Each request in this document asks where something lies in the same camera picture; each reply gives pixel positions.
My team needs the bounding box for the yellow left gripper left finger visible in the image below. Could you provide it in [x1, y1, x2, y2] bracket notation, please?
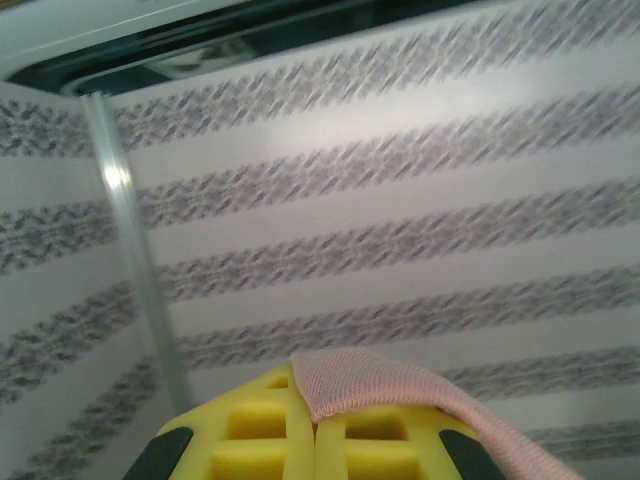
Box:
[124, 363, 319, 480]

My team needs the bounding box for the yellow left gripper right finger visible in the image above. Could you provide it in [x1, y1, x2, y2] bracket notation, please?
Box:
[312, 402, 506, 480]

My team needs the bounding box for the pink t-shirt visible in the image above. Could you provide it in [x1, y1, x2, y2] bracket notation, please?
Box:
[291, 348, 587, 480]

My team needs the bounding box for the aluminium frame post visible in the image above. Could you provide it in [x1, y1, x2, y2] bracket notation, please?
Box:
[78, 92, 195, 414]

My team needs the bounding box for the white overhead frame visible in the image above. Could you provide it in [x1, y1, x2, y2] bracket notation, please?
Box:
[0, 0, 386, 97]

